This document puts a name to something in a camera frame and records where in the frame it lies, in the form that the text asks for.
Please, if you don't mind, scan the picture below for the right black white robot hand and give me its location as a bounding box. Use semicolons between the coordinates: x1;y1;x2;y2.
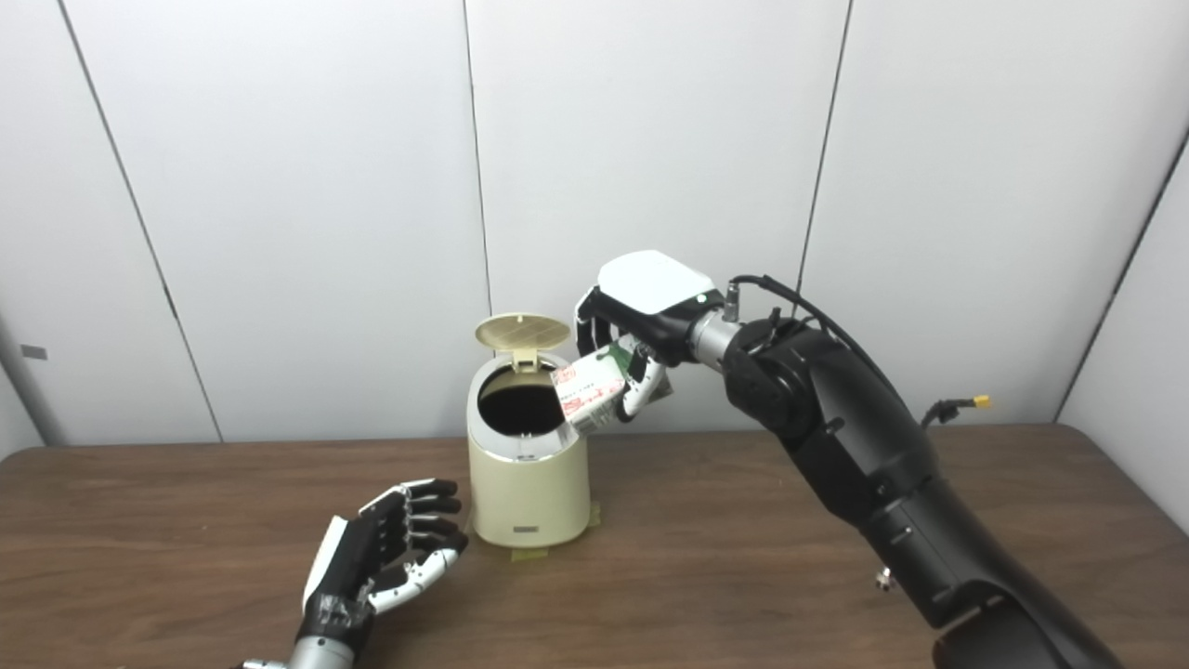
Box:
574;250;727;425

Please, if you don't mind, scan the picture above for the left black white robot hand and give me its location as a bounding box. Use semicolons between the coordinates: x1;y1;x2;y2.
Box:
302;479;470;642

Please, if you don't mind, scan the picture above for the white green milk carton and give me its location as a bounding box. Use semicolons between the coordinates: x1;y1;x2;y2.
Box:
551;342;674;438

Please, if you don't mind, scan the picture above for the cream-colored lidded bin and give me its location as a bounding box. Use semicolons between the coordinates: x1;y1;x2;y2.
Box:
467;313;592;549

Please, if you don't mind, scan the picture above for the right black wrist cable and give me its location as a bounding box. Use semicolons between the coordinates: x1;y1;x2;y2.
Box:
725;274;930;410

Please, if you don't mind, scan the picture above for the black cable with yellow connector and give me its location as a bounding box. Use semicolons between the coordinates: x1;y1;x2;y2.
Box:
921;394;991;428

